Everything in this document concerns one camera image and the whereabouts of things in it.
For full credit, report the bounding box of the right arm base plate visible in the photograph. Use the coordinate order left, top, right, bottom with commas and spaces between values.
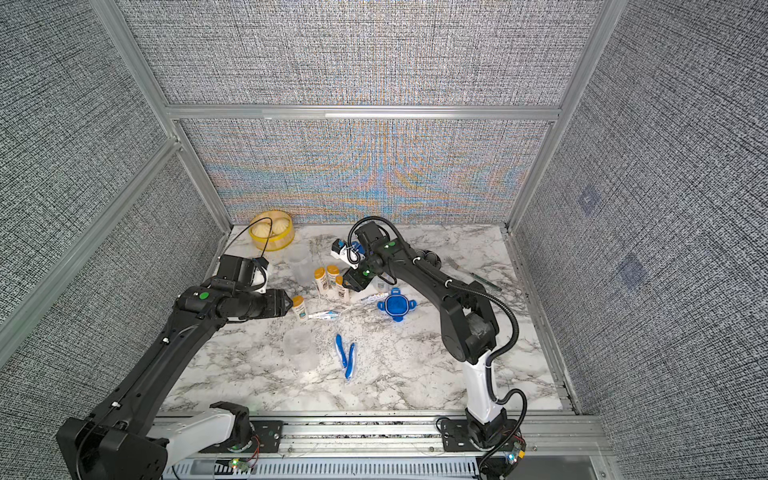
435, 417, 525, 453

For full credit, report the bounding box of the blue lid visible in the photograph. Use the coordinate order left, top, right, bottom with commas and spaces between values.
377, 288, 418, 323

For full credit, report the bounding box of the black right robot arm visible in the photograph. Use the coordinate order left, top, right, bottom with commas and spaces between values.
331, 216, 528, 453

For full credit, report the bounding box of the clear plastic container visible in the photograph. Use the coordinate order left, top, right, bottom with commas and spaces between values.
283, 326, 319, 372
286, 245, 315, 286

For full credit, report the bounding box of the aluminium front rail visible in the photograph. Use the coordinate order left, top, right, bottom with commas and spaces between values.
110, 413, 613, 480

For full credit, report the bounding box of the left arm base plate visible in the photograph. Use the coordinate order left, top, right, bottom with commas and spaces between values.
202, 401, 284, 453

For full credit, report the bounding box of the orange cap bottle four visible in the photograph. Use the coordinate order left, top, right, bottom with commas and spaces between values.
335, 275, 351, 303

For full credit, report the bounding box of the orange cap bottle two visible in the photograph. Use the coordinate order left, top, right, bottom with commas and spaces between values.
313, 267, 329, 296

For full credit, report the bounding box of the yellow bamboo steamer basket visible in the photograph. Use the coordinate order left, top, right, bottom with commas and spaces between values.
247, 210, 295, 252

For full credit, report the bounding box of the orange cap bottle three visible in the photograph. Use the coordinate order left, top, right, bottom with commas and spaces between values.
326, 265, 340, 286

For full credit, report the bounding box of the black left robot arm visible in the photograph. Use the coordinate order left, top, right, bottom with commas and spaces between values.
56, 255, 293, 479

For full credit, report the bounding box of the orange cap bottle one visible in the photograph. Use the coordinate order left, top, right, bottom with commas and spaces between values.
292, 296, 308, 320

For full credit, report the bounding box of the toothpaste tube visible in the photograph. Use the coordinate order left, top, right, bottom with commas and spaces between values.
357, 292, 389, 305
308, 310, 340, 320

